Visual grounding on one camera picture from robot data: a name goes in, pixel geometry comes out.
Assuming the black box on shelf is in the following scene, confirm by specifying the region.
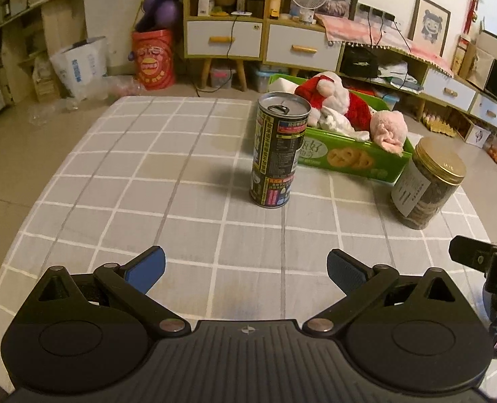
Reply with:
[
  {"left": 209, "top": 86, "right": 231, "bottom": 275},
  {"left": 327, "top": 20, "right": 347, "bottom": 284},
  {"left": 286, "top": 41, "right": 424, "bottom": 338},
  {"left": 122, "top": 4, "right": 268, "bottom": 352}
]
[{"left": 340, "top": 46, "right": 379, "bottom": 79}]

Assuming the black tall can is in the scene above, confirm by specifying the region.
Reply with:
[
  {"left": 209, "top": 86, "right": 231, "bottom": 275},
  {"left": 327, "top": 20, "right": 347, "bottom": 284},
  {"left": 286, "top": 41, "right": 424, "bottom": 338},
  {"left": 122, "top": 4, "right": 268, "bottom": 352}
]
[{"left": 250, "top": 92, "right": 310, "bottom": 208}]

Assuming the grey checked rug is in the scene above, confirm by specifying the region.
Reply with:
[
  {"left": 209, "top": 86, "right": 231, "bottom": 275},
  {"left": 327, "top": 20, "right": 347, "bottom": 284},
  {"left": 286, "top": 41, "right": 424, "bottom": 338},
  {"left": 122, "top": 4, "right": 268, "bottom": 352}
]
[{"left": 0, "top": 96, "right": 497, "bottom": 402}]

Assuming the wooden drawer cabinet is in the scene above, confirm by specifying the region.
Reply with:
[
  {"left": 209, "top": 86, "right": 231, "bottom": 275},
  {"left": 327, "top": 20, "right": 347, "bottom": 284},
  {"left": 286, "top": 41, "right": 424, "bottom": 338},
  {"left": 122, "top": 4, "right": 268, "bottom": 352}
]
[{"left": 183, "top": 0, "right": 497, "bottom": 127}]

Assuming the clear storage box blue lid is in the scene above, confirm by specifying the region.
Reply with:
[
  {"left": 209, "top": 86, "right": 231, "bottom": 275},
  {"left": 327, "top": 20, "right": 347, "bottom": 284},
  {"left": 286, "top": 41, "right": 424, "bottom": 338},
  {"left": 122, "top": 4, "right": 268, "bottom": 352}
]
[{"left": 250, "top": 63, "right": 288, "bottom": 93}]

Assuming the white paper bag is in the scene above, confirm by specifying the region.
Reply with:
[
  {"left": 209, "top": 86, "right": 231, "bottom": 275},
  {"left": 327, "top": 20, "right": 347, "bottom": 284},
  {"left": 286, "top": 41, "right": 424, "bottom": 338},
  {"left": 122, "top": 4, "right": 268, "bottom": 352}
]
[{"left": 50, "top": 37, "right": 108, "bottom": 100}]

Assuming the cartoon girl picture frame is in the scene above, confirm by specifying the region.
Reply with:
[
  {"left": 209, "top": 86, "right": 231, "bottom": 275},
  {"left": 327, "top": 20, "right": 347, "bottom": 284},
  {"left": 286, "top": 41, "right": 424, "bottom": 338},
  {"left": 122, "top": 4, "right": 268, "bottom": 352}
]
[{"left": 409, "top": 0, "right": 451, "bottom": 56}]

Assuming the pink table runner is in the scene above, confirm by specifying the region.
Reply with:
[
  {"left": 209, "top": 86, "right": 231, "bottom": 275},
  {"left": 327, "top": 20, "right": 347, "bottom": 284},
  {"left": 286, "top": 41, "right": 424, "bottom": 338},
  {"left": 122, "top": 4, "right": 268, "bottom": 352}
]
[{"left": 316, "top": 14, "right": 453, "bottom": 77}]

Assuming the glass jar gold lid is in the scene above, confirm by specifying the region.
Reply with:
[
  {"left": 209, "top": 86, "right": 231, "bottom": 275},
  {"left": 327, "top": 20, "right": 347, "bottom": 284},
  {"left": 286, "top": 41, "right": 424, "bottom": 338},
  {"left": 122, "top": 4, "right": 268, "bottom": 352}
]
[{"left": 390, "top": 136, "right": 467, "bottom": 230}]

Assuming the red snack bucket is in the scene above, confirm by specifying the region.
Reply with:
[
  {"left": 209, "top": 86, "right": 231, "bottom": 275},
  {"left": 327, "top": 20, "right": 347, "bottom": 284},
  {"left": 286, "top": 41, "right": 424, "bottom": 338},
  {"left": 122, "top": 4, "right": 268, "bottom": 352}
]
[{"left": 132, "top": 29, "right": 175, "bottom": 90}]

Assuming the green plastic bin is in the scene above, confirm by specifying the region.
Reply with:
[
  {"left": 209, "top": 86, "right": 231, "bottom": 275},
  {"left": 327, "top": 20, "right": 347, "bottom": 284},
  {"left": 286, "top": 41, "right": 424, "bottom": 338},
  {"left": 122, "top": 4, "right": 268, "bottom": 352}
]
[{"left": 267, "top": 75, "right": 413, "bottom": 183}]

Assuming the white cloth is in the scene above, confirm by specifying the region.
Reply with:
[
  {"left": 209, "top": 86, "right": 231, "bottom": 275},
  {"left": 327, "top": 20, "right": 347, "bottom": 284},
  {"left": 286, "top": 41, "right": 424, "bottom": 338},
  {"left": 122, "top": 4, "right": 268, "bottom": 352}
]
[{"left": 318, "top": 106, "right": 370, "bottom": 142}]

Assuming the santa plush toy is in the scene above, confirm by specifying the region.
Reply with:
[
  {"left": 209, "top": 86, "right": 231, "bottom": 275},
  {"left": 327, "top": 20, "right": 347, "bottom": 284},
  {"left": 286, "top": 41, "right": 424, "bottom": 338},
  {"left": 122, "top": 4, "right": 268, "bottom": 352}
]
[{"left": 295, "top": 71, "right": 372, "bottom": 132}]

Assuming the pink knitted ball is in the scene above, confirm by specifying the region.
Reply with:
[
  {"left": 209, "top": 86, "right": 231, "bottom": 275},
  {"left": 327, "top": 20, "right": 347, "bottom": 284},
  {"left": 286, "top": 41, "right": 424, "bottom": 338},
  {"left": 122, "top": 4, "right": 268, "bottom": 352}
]
[{"left": 370, "top": 110, "right": 409, "bottom": 156}]

